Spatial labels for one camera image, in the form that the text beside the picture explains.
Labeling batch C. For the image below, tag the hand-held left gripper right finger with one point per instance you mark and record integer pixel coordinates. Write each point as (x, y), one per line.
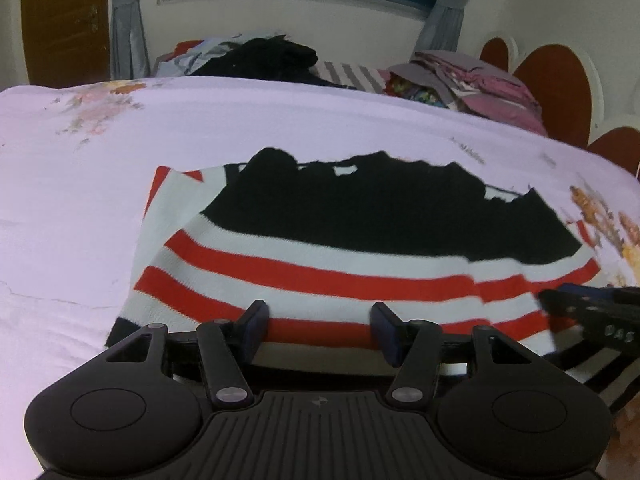
(387, 332)

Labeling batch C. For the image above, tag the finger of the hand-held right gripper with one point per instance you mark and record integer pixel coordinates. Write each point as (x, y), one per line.
(590, 317)

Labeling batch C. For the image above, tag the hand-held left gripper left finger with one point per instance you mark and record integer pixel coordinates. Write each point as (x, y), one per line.
(252, 327)

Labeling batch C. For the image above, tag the striped knit sweater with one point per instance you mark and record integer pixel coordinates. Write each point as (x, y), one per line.
(350, 270)

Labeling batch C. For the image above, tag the black clothes heap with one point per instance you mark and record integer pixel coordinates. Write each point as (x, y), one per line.
(270, 60)

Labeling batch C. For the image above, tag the light clothes heap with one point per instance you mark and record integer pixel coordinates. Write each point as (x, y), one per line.
(195, 57)

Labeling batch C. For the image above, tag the floral pink bed sheet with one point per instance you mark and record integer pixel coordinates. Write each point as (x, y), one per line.
(75, 210)

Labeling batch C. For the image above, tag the white and brown headboard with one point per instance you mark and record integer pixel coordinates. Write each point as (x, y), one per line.
(555, 90)

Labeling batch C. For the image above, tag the pile of folded pink bedding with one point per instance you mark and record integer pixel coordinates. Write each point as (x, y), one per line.
(490, 90)

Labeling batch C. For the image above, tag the grey striped cloth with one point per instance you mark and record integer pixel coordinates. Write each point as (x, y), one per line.
(355, 75)

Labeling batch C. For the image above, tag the grey curtain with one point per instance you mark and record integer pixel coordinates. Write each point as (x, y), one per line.
(127, 35)
(445, 20)

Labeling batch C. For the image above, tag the brown wooden door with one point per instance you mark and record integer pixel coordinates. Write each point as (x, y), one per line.
(60, 20)

